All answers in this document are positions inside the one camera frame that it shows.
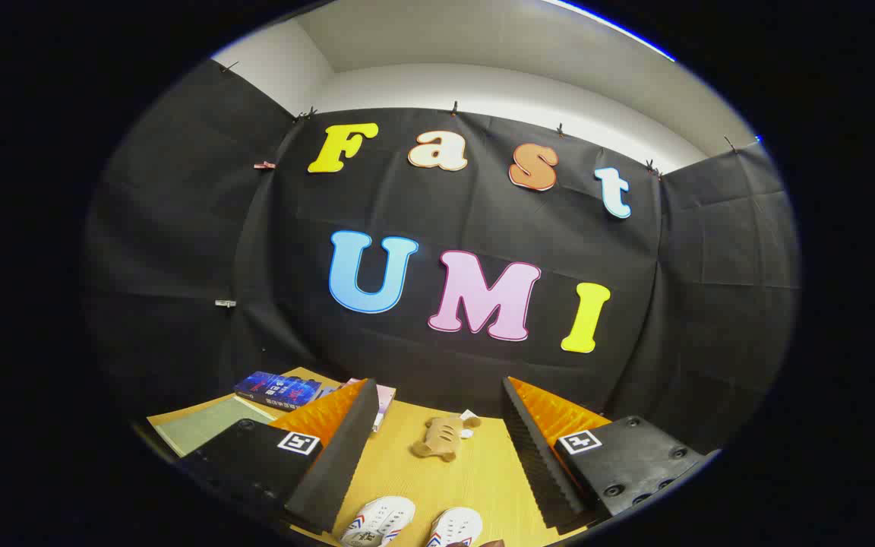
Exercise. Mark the pink cover book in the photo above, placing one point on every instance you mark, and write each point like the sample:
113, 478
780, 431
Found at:
386, 399

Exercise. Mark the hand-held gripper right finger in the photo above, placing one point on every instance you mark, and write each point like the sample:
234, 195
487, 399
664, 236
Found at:
540, 463

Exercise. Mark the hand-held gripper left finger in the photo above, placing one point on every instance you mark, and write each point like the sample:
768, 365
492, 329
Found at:
335, 456

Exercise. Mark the white canvas shoe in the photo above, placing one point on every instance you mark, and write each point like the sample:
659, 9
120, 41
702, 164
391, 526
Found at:
456, 526
380, 516

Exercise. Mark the row of black clips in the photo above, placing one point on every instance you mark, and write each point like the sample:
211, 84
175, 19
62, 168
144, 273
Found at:
453, 109

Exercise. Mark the pale green storage box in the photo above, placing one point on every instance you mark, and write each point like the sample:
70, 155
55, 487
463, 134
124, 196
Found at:
202, 429

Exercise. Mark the dark blue book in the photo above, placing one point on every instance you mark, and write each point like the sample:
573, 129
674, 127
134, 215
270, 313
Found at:
274, 389

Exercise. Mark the brown plush toy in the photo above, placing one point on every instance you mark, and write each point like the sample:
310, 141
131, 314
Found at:
441, 437

